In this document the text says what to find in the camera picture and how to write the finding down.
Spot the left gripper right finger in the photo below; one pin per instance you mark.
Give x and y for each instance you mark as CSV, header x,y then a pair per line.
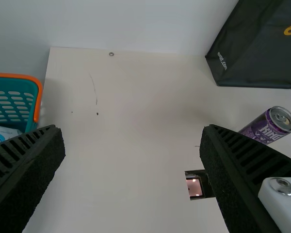
x,y
237,177

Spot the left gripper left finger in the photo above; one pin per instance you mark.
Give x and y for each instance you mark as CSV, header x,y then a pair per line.
x,y
21,182

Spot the purple can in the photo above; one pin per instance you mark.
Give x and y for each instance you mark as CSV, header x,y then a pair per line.
x,y
269,126

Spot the small square scanner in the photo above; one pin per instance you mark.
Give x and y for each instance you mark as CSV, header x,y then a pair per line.
x,y
195,187

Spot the teal shopping basket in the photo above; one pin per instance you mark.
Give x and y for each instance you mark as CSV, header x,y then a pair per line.
x,y
26,85

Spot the white and blue packet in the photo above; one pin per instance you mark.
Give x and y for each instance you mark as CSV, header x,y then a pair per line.
x,y
2,136

